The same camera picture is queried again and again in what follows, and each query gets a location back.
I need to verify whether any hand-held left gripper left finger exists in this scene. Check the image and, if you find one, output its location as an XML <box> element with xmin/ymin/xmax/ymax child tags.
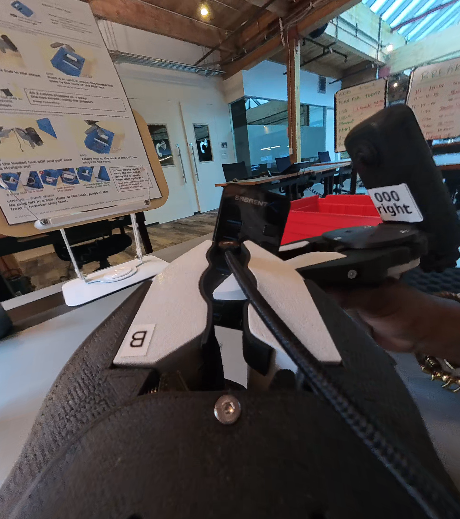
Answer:
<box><xmin>112</xmin><ymin>240</ymin><xmax>226</xmax><ymax>391</ymax></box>

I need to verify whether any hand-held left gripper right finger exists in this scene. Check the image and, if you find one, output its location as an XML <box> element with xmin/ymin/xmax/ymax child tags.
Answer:
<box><xmin>239</xmin><ymin>240</ymin><xmax>343</xmax><ymax>375</ymax></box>

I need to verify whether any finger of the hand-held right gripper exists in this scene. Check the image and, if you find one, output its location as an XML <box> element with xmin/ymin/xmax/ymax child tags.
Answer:
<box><xmin>278</xmin><ymin>241</ymin><xmax>348</xmax><ymax>270</ymax></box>
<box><xmin>213</xmin><ymin>277</ymin><xmax>251</xmax><ymax>301</ymax></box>

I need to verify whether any black usb hub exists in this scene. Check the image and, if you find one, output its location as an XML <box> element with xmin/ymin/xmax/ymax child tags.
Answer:
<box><xmin>213</xmin><ymin>182</ymin><xmax>292</xmax><ymax>254</ymax></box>

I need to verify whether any black braided usb cable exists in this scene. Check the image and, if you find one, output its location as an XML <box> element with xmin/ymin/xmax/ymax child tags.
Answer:
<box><xmin>220</xmin><ymin>239</ymin><xmax>460</xmax><ymax>519</ymax></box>

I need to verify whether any person's right hand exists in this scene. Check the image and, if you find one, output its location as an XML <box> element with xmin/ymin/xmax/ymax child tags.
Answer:
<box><xmin>329</xmin><ymin>280</ymin><xmax>460</xmax><ymax>365</ymax></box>

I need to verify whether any red plastic bin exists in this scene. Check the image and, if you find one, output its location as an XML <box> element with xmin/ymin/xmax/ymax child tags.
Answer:
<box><xmin>280</xmin><ymin>195</ymin><xmax>382</xmax><ymax>246</ymax></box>

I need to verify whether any white round disc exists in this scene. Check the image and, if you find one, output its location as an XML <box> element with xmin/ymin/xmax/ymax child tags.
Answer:
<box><xmin>99</xmin><ymin>265</ymin><xmax>138</xmax><ymax>284</ymax></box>

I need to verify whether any white sheet stand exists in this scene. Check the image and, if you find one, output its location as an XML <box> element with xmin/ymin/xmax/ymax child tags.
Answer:
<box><xmin>37</xmin><ymin>199</ymin><xmax>170</xmax><ymax>307</ymax></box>

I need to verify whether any white door with phone sign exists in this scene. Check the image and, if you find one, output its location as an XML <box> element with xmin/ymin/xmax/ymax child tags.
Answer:
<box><xmin>133</xmin><ymin>99</ymin><xmax>187</xmax><ymax>224</ymax></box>
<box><xmin>180</xmin><ymin>101</ymin><xmax>215</xmax><ymax>214</ymax></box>

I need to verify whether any handwritten paper chart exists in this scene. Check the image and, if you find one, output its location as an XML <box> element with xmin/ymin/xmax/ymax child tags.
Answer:
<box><xmin>334</xmin><ymin>78</ymin><xmax>388</xmax><ymax>153</ymax></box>
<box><xmin>405</xmin><ymin>52</ymin><xmax>460</xmax><ymax>141</ymax></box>

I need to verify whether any printed instruction sheet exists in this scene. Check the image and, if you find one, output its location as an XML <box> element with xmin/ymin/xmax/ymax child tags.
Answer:
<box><xmin>0</xmin><ymin>0</ymin><xmax>163</xmax><ymax>226</ymax></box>

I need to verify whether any slim wooden post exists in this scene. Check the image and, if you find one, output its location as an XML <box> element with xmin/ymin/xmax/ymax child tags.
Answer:
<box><xmin>286</xmin><ymin>38</ymin><xmax>302</xmax><ymax>164</ymax></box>

